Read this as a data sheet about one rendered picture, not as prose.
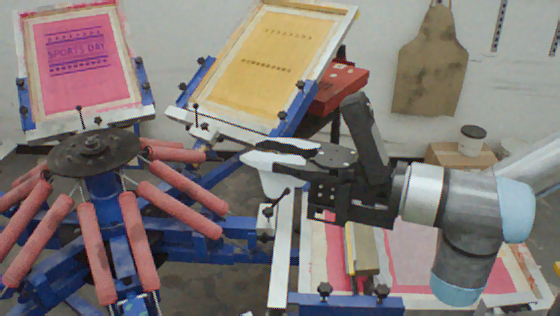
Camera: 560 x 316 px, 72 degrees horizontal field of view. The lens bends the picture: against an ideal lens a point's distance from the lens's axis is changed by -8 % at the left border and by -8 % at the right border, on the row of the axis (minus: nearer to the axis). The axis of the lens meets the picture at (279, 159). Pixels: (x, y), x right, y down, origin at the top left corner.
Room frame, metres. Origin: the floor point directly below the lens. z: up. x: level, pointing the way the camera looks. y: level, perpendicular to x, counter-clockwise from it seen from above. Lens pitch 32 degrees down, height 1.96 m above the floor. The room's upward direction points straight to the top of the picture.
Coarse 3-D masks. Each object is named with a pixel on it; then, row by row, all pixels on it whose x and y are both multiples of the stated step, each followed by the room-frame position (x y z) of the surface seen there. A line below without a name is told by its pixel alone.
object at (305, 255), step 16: (304, 192) 1.31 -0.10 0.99; (304, 208) 1.21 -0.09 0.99; (304, 224) 1.12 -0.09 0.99; (304, 240) 1.04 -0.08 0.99; (304, 256) 0.96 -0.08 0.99; (528, 256) 0.94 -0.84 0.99; (304, 272) 0.89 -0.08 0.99; (528, 272) 0.87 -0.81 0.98; (304, 288) 0.83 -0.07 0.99; (544, 288) 0.80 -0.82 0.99; (416, 304) 0.76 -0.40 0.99; (432, 304) 0.76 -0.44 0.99; (544, 304) 0.73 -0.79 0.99
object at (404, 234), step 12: (324, 216) 1.21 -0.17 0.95; (324, 228) 1.14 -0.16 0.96; (336, 228) 1.14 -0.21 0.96; (384, 228) 1.13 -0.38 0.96; (396, 228) 1.13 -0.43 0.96; (408, 228) 1.13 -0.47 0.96; (420, 228) 1.13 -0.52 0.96; (432, 228) 1.13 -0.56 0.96; (336, 240) 1.08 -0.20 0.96; (384, 240) 1.07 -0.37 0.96; (396, 240) 1.07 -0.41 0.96; (408, 240) 1.07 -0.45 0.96; (420, 240) 1.07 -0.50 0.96; (432, 240) 1.07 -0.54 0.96
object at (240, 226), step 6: (228, 222) 1.07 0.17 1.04; (234, 222) 1.07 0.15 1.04; (240, 222) 1.07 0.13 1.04; (246, 222) 1.07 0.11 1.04; (252, 222) 1.07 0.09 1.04; (276, 222) 1.07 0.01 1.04; (228, 228) 1.04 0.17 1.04; (234, 228) 1.04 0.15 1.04; (240, 228) 1.04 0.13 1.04; (246, 228) 1.04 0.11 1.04; (252, 228) 1.04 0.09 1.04; (228, 234) 1.05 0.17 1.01; (234, 234) 1.04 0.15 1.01; (240, 234) 1.04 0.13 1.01; (246, 234) 1.04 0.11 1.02; (258, 240) 1.04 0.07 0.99; (270, 240) 1.03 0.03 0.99
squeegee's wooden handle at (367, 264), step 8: (352, 224) 1.05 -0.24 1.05; (360, 224) 1.04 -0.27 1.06; (360, 232) 1.00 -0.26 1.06; (368, 232) 1.00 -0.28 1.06; (360, 240) 0.97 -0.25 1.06; (368, 240) 0.96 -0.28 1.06; (360, 248) 0.93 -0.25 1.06; (368, 248) 0.93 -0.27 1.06; (360, 256) 0.90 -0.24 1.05; (368, 256) 0.89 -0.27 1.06; (376, 256) 0.89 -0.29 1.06; (360, 264) 0.86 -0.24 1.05; (368, 264) 0.86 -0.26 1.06; (376, 264) 0.86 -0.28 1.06; (360, 272) 0.84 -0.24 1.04; (368, 272) 0.84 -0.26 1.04; (376, 272) 0.84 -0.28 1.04
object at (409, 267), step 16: (336, 256) 1.00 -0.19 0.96; (400, 256) 0.99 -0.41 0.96; (416, 256) 0.99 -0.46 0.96; (432, 256) 0.99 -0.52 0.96; (336, 272) 0.93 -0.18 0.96; (400, 272) 0.92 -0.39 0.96; (416, 272) 0.92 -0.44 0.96; (496, 272) 0.90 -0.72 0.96; (336, 288) 0.86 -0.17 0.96; (400, 288) 0.85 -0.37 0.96; (416, 288) 0.85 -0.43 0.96; (496, 288) 0.84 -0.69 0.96; (512, 288) 0.83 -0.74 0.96
